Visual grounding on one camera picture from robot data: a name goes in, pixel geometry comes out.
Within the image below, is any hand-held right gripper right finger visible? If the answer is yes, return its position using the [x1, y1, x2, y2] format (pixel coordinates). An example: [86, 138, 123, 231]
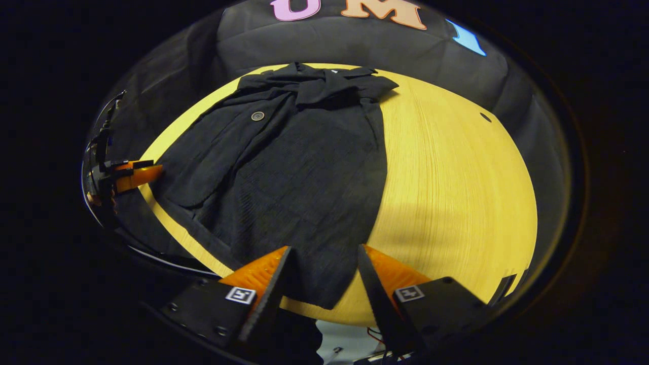
[357, 244, 491, 356]

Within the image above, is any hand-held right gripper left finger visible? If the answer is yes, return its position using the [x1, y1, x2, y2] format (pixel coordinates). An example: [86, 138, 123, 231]
[162, 246, 294, 356]

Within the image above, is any black button shirt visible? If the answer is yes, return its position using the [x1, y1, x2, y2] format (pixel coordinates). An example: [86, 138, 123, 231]
[114, 62, 400, 311]

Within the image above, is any black backdrop cloth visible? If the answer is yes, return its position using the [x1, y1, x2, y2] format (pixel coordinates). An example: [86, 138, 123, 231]
[84, 0, 574, 284]

